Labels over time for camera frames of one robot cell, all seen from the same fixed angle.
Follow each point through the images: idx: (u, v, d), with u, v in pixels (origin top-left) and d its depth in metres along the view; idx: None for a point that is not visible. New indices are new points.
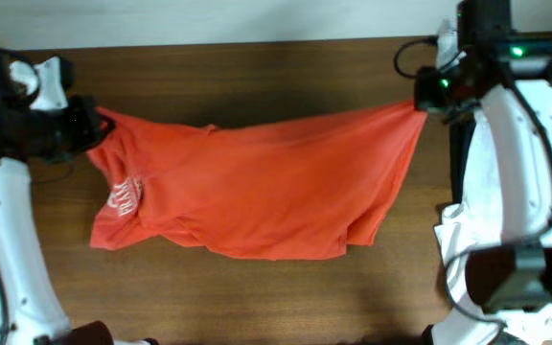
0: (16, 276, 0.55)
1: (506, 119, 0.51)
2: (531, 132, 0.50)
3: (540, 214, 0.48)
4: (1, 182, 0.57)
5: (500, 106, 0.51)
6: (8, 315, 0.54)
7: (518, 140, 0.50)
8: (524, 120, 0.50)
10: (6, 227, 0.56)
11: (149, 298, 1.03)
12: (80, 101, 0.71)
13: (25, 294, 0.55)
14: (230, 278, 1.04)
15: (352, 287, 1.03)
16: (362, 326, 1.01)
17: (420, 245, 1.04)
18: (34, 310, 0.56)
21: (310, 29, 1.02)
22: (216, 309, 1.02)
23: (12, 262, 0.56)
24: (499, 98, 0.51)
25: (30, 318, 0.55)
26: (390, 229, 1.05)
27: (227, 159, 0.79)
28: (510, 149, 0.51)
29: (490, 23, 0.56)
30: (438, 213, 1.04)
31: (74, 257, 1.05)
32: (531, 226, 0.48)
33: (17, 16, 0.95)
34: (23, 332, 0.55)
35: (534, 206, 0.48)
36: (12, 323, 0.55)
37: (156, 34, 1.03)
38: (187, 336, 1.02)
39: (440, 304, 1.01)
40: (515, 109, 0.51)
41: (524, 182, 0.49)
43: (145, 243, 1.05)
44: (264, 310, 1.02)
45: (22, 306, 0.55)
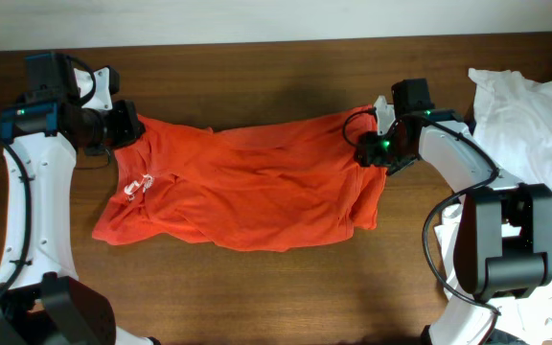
0: (44, 222, 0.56)
1: (435, 141, 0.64)
2: (455, 139, 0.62)
3: (480, 174, 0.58)
4: (56, 148, 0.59)
5: (432, 138, 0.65)
6: (27, 251, 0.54)
7: (447, 146, 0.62)
8: (447, 134, 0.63)
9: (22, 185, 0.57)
10: (48, 179, 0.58)
11: (148, 299, 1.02)
12: (126, 103, 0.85)
13: (47, 238, 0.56)
14: (230, 277, 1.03)
15: (352, 287, 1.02)
16: (363, 326, 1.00)
17: (420, 245, 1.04)
18: (52, 252, 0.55)
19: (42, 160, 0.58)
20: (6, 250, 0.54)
21: (317, 29, 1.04)
22: (215, 309, 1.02)
23: (43, 210, 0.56)
24: (427, 134, 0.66)
25: (48, 259, 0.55)
26: (390, 228, 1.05)
27: (232, 150, 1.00)
28: (446, 156, 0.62)
29: (413, 100, 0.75)
30: (438, 214, 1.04)
31: (74, 256, 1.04)
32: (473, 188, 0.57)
33: (19, 16, 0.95)
34: (36, 267, 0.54)
35: (473, 172, 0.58)
36: (29, 260, 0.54)
37: (160, 37, 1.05)
38: (186, 336, 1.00)
39: (439, 305, 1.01)
40: (438, 131, 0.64)
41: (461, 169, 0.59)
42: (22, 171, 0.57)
43: (145, 242, 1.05)
44: (264, 310, 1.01)
45: (42, 246, 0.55)
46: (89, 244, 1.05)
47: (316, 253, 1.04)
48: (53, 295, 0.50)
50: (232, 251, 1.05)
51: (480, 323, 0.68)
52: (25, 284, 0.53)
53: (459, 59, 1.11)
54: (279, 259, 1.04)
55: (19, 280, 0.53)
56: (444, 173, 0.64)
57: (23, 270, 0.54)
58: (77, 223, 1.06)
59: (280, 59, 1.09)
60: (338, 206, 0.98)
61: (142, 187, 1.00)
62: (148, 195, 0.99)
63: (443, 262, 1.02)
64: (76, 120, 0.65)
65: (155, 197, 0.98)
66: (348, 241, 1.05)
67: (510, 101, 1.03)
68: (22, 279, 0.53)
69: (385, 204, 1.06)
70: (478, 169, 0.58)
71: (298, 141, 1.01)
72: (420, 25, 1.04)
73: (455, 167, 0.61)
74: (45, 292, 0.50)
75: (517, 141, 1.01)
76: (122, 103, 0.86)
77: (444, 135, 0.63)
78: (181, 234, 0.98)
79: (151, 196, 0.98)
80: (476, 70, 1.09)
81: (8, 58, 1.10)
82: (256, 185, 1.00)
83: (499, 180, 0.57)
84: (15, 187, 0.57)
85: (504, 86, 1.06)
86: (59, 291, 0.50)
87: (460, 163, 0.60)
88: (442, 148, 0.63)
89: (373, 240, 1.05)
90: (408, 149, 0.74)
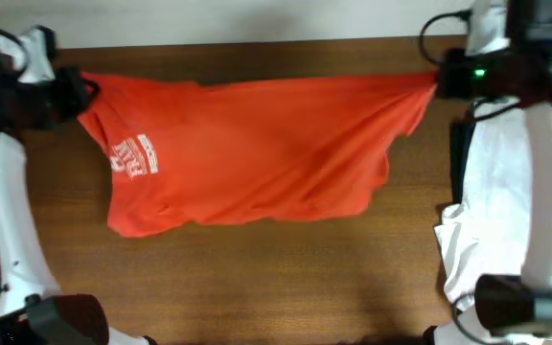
0: (9, 241, 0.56)
1: (548, 139, 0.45)
2: None
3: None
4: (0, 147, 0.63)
5: (540, 115, 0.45)
6: (0, 277, 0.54)
7: None
8: None
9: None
10: (0, 194, 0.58)
11: (148, 299, 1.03)
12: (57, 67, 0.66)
13: (17, 258, 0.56)
14: (230, 278, 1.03)
15: (352, 288, 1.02)
16: (363, 326, 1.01)
17: (421, 246, 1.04)
18: (25, 273, 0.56)
19: None
20: None
21: (315, 28, 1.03)
22: (215, 309, 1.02)
23: (5, 225, 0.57)
24: (542, 117, 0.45)
25: (22, 280, 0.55)
26: (391, 228, 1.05)
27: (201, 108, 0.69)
28: (547, 168, 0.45)
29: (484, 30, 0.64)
30: (439, 213, 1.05)
31: (74, 256, 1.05)
32: None
33: (19, 18, 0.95)
34: (12, 293, 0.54)
35: None
36: (5, 285, 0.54)
37: (160, 37, 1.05)
38: (186, 336, 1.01)
39: (440, 305, 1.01)
40: None
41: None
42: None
43: (144, 243, 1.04)
44: (264, 310, 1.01)
45: (14, 267, 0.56)
46: (90, 244, 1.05)
47: (316, 253, 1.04)
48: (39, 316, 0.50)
50: (230, 253, 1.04)
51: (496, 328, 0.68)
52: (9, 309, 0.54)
53: None
54: (279, 259, 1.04)
55: (1, 308, 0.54)
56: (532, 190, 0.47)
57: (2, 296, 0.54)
58: (76, 224, 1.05)
59: (280, 59, 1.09)
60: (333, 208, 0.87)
61: (128, 167, 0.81)
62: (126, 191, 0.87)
63: (443, 262, 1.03)
64: (17, 105, 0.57)
65: (136, 192, 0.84)
66: (348, 242, 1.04)
67: None
68: (3, 305, 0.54)
69: (386, 205, 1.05)
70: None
71: (300, 107, 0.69)
72: (420, 24, 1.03)
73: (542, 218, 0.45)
74: (32, 314, 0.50)
75: None
76: (62, 72, 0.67)
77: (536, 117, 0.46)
78: (159, 226, 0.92)
79: (135, 184, 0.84)
80: None
81: None
82: (246, 173, 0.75)
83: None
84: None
85: None
86: (46, 312, 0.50)
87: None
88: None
89: (374, 240, 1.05)
90: (494, 87, 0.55)
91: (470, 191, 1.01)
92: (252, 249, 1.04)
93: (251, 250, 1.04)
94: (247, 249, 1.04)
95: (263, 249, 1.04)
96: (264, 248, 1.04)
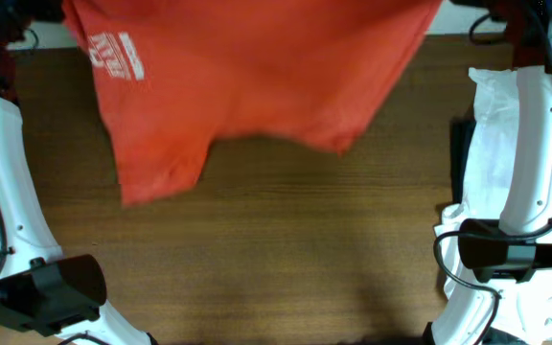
0: (15, 208, 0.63)
1: (539, 106, 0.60)
2: None
3: (544, 211, 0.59)
4: (25, 250, 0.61)
5: (536, 87, 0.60)
6: (6, 240, 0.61)
7: (546, 126, 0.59)
8: None
9: None
10: (28, 242, 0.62)
11: (148, 298, 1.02)
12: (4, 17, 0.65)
13: (23, 223, 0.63)
14: (230, 277, 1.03)
15: (353, 288, 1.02)
16: (363, 326, 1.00)
17: (421, 247, 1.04)
18: (29, 237, 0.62)
19: (18, 223, 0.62)
20: (11, 240, 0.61)
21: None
22: (215, 308, 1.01)
23: (11, 196, 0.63)
24: (535, 80, 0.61)
25: (26, 243, 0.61)
26: (391, 229, 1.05)
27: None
28: (534, 128, 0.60)
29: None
30: (438, 213, 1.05)
31: (74, 256, 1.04)
32: (533, 219, 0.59)
33: None
34: (19, 256, 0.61)
35: (540, 204, 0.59)
36: (10, 248, 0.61)
37: None
38: (186, 336, 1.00)
39: (439, 304, 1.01)
40: (550, 101, 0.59)
41: (535, 187, 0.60)
42: (2, 242, 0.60)
43: (144, 242, 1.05)
44: (264, 310, 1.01)
45: (19, 232, 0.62)
46: (91, 243, 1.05)
47: (316, 253, 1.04)
48: (47, 276, 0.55)
50: (230, 252, 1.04)
51: (481, 313, 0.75)
52: (14, 270, 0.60)
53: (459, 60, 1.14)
54: (278, 258, 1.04)
55: (8, 269, 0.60)
56: (521, 137, 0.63)
57: (8, 259, 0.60)
58: (76, 223, 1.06)
59: None
60: (334, 118, 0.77)
61: (109, 66, 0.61)
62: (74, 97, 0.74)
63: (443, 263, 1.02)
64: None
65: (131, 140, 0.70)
66: (348, 242, 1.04)
67: (510, 101, 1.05)
68: (9, 266, 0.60)
69: (387, 205, 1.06)
70: (543, 198, 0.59)
71: None
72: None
73: (532, 173, 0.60)
74: (38, 280, 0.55)
75: None
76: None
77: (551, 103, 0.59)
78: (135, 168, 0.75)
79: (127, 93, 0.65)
80: (477, 70, 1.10)
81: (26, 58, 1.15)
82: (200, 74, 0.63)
83: None
84: None
85: (504, 85, 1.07)
86: (53, 275, 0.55)
87: (534, 190, 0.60)
88: (542, 139, 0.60)
89: (374, 241, 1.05)
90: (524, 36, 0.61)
91: (471, 191, 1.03)
92: (253, 247, 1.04)
93: (251, 250, 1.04)
94: (247, 247, 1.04)
95: (263, 245, 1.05)
96: (264, 248, 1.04)
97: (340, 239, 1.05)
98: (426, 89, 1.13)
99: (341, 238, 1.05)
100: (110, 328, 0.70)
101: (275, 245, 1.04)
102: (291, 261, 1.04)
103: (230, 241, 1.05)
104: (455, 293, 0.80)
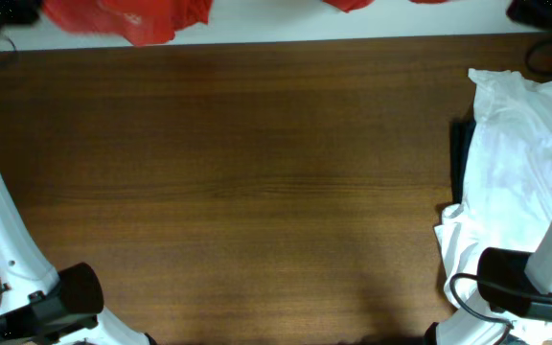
0: (1, 241, 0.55)
1: None
2: None
3: None
4: (21, 284, 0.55)
5: None
6: None
7: None
8: None
9: None
10: (24, 277, 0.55)
11: (148, 299, 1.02)
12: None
13: (14, 258, 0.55)
14: (230, 277, 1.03)
15: (352, 288, 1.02)
16: (363, 326, 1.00)
17: (421, 247, 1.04)
18: (25, 272, 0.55)
19: (9, 258, 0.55)
20: (7, 272, 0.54)
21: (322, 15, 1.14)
22: (216, 308, 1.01)
23: None
24: None
25: (22, 279, 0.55)
26: (391, 229, 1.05)
27: None
28: None
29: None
30: (438, 213, 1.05)
31: (75, 256, 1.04)
32: None
33: None
34: (17, 291, 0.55)
35: None
36: (5, 284, 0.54)
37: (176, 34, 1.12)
38: (187, 336, 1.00)
39: (439, 304, 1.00)
40: None
41: None
42: None
43: (144, 242, 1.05)
44: (264, 310, 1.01)
45: (11, 266, 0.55)
46: (91, 243, 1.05)
47: (316, 253, 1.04)
48: (46, 309, 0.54)
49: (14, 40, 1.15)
50: (231, 252, 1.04)
51: (490, 332, 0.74)
52: (14, 305, 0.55)
53: (459, 58, 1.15)
54: (279, 258, 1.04)
55: (7, 305, 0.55)
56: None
57: (5, 296, 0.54)
58: (76, 223, 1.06)
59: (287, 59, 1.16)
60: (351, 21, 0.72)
61: None
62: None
63: (443, 263, 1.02)
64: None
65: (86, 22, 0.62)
66: (347, 242, 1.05)
67: (510, 101, 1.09)
68: (8, 303, 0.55)
69: (387, 204, 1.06)
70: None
71: None
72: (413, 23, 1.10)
73: None
74: (38, 310, 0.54)
75: (517, 141, 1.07)
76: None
77: None
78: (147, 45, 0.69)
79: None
80: (476, 70, 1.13)
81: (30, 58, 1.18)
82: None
83: None
84: None
85: (504, 85, 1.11)
86: (51, 307, 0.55)
87: None
88: None
89: (373, 241, 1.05)
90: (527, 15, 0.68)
91: (471, 192, 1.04)
92: (253, 246, 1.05)
93: (251, 250, 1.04)
94: (247, 247, 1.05)
95: (263, 244, 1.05)
96: (264, 248, 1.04)
97: (340, 238, 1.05)
98: (426, 87, 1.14)
99: (341, 238, 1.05)
100: (109, 334, 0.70)
101: (276, 245, 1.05)
102: (291, 261, 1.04)
103: (230, 240, 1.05)
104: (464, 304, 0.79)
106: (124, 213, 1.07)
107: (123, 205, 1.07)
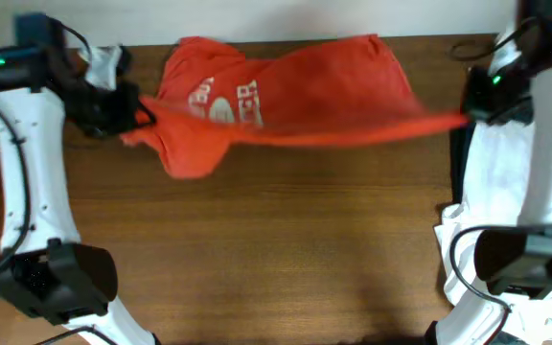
0: (42, 186, 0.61)
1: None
2: None
3: None
4: (44, 225, 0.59)
5: None
6: (30, 217, 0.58)
7: None
8: None
9: (18, 234, 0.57)
10: (51, 220, 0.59)
11: (147, 298, 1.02)
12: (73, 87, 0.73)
13: (47, 203, 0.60)
14: (230, 277, 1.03)
15: (353, 288, 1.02)
16: (363, 326, 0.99)
17: (421, 246, 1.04)
18: (53, 218, 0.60)
19: (42, 203, 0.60)
20: (38, 213, 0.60)
21: (323, 21, 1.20)
22: (215, 308, 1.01)
23: (39, 171, 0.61)
24: (551, 80, 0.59)
25: (48, 222, 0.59)
26: (391, 229, 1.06)
27: None
28: (549, 124, 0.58)
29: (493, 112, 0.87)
30: (438, 213, 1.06)
31: None
32: (549, 213, 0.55)
33: None
34: (37, 234, 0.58)
35: None
36: (32, 224, 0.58)
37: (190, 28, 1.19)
38: (185, 336, 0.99)
39: (439, 305, 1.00)
40: None
41: (551, 178, 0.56)
42: (25, 218, 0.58)
43: (146, 242, 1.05)
44: (264, 310, 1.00)
45: (43, 211, 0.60)
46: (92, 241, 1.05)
47: (316, 252, 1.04)
48: (59, 257, 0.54)
49: None
50: (232, 251, 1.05)
51: (489, 322, 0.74)
52: (32, 246, 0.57)
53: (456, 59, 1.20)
54: (279, 258, 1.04)
55: (25, 245, 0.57)
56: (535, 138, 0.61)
57: (29, 236, 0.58)
58: (78, 220, 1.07)
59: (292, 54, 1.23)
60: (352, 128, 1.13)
61: None
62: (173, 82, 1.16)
63: (443, 262, 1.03)
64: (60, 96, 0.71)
65: None
66: (348, 242, 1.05)
67: None
68: (28, 242, 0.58)
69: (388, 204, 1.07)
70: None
71: None
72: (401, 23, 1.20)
73: (546, 169, 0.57)
74: (57, 259, 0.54)
75: (517, 140, 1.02)
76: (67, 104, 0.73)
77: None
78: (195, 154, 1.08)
79: None
80: None
81: None
82: None
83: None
84: (11, 234, 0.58)
85: None
86: (65, 255, 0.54)
87: (549, 180, 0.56)
88: None
89: (374, 241, 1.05)
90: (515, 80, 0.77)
91: (470, 191, 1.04)
92: (254, 246, 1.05)
93: (252, 249, 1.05)
94: (249, 247, 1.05)
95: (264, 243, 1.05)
96: (264, 247, 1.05)
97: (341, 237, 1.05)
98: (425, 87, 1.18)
99: (342, 237, 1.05)
100: (117, 325, 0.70)
101: (277, 245, 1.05)
102: (291, 259, 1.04)
103: (231, 240, 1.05)
104: (465, 299, 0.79)
106: (125, 212, 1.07)
107: (125, 204, 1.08)
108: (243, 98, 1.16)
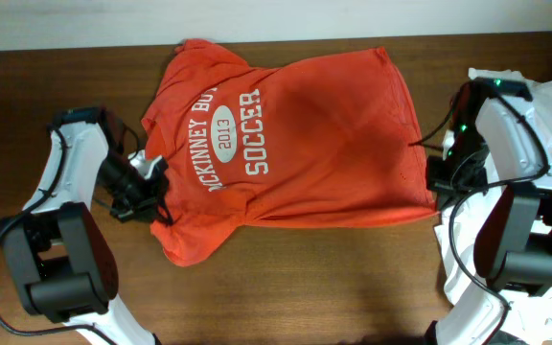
0: (73, 172, 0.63)
1: (494, 118, 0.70)
2: (516, 120, 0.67)
3: (530, 168, 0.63)
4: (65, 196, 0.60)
5: (494, 110, 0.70)
6: (54, 186, 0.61)
7: (503, 123, 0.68)
8: (507, 114, 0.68)
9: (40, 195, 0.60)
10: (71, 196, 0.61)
11: (148, 298, 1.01)
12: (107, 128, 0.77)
13: (72, 182, 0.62)
14: (231, 277, 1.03)
15: (353, 287, 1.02)
16: (364, 326, 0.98)
17: (421, 246, 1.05)
18: (74, 194, 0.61)
19: (69, 181, 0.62)
20: (63, 187, 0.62)
21: (322, 26, 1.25)
22: (215, 307, 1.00)
23: (74, 164, 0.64)
24: (487, 107, 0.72)
25: (69, 196, 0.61)
26: (390, 229, 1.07)
27: None
28: (497, 132, 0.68)
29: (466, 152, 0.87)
30: (438, 214, 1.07)
31: None
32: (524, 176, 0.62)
33: (81, 19, 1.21)
34: (57, 199, 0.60)
35: (525, 164, 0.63)
36: (54, 193, 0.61)
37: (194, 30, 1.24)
38: (184, 336, 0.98)
39: (440, 305, 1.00)
40: (498, 108, 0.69)
41: (515, 156, 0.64)
42: (51, 184, 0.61)
43: (147, 242, 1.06)
44: (264, 310, 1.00)
45: (67, 187, 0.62)
46: None
47: (316, 251, 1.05)
48: (67, 218, 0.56)
49: (45, 41, 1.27)
50: (233, 251, 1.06)
51: (488, 321, 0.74)
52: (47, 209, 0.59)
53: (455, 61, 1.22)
54: (280, 258, 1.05)
55: (41, 207, 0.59)
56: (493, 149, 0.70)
57: (48, 201, 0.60)
58: None
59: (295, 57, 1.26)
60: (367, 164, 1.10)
61: None
62: (172, 88, 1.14)
63: (443, 262, 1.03)
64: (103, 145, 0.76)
65: None
66: (349, 242, 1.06)
67: None
68: (43, 205, 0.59)
69: None
70: (528, 159, 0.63)
71: None
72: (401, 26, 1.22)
73: (507, 153, 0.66)
74: (62, 216, 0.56)
75: None
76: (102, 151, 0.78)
77: (504, 112, 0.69)
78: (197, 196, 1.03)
79: None
80: (476, 70, 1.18)
81: (57, 60, 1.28)
82: None
83: (549, 177, 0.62)
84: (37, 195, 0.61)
85: None
86: (73, 215, 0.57)
87: (514, 157, 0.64)
88: (500, 126, 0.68)
89: (373, 241, 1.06)
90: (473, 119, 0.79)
91: None
92: (255, 246, 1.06)
93: (252, 249, 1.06)
94: (249, 247, 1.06)
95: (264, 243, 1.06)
96: (265, 247, 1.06)
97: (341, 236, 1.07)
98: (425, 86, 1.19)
99: (342, 238, 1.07)
100: (118, 324, 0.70)
101: (278, 245, 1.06)
102: (292, 259, 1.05)
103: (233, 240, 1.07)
104: (464, 300, 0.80)
106: None
107: None
108: (246, 106, 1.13)
